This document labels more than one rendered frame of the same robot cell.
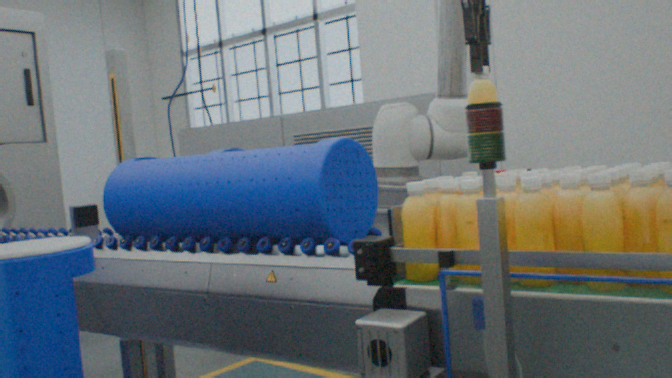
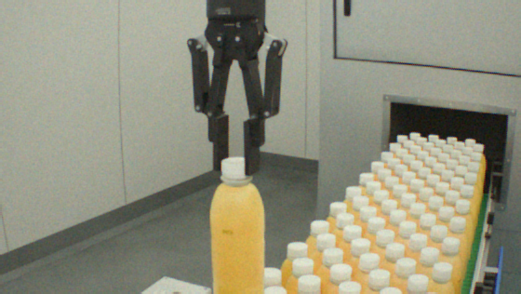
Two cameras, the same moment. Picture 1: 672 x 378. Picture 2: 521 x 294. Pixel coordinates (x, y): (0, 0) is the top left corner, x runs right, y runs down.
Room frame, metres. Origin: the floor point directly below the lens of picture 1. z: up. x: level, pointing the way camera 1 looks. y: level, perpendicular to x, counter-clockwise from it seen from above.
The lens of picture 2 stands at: (1.70, 0.35, 1.58)
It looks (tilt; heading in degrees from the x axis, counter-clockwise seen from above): 14 degrees down; 260
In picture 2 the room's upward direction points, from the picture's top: straight up
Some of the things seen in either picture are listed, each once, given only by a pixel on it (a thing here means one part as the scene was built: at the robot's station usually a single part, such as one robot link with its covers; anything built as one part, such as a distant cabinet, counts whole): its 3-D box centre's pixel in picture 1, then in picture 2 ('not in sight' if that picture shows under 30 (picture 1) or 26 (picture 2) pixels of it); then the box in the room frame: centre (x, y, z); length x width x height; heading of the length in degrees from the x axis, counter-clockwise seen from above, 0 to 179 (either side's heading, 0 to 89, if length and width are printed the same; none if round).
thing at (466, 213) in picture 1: (473, 234); not in sight; (1.36, -0.28, 1.00); 0.07 x 0.07 x 0.20
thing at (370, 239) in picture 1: (376, 260); not in sight; (1.43, -0.07, 0.95); 0.10 x 0.07 x 0.10; 145
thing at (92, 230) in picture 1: (86, 225); not in sight; (2.38, 0.94, 1.00); 0.10 x 0.04 x 0.15; 145
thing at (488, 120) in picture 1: (484, 121); not in sight; (1.10, -0.26, 1.23); 0.06 x 0.06 x 0.04
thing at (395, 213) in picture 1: (401, 229); not in sight; (1.62, -0.15, 0.99); 0.10 x 0.02 x 0.12; 145
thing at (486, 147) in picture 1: (486, 147); not in sight; (1.10, -0.26, 1.18); 0.06 x 0.06 x 0.05
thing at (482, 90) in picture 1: (483, 114); (237, 242); (1.61, -0.38, 1.26); 0.07 x 0.07 x 0.20
